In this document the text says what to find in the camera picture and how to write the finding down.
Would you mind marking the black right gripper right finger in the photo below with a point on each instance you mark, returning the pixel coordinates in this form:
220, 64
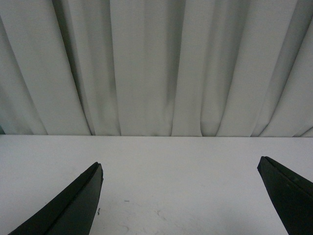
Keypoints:
291, 195

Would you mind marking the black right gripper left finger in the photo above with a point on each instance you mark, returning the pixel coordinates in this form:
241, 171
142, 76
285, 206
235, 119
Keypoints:
72, 211

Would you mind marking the grey pleated curtain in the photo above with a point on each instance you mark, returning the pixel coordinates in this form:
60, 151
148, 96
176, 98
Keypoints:
204, 68

